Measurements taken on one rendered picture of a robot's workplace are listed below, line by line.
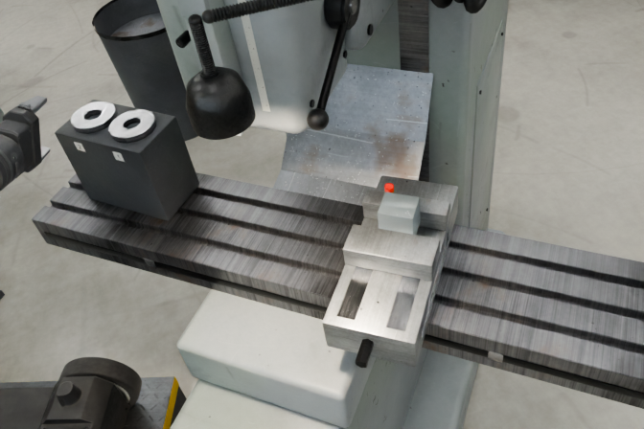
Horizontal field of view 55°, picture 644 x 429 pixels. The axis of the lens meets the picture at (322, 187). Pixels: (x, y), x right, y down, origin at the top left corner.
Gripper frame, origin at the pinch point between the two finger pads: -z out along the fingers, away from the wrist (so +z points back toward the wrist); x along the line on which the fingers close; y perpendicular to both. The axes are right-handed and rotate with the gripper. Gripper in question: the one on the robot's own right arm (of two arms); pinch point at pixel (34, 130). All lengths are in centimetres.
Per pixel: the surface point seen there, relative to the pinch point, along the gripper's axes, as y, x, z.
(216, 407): -44, -41, 18
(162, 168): -22.6, -5.4, -5.5
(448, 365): -100, -72, -40
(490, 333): -86, -8, 19
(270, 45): -46, 33, 22
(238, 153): -4, -84, -163
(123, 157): -16.0, -3.1, -2.4
